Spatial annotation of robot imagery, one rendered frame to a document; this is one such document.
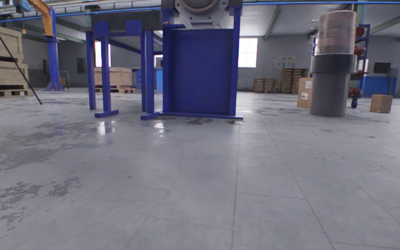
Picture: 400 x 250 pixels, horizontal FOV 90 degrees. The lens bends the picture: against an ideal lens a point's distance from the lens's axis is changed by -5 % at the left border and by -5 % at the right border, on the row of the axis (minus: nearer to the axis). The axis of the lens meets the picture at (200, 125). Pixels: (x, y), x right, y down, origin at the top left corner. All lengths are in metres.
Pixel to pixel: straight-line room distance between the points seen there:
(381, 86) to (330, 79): 11.26
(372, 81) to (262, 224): 13.23
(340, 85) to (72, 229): 2.53
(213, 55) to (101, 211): 1.80
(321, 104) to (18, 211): 2.54
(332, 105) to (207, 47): 1.45
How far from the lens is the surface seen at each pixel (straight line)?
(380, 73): 13.84
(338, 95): 2.63
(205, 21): 2.06
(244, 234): 0.47
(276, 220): 0.53
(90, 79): 2.60
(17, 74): 5.73
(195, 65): 2.13
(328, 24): 2.70
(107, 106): 2.04
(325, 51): 2.65
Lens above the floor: 0.29
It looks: 11 degrees down
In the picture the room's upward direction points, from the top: 1 degrees clockwise
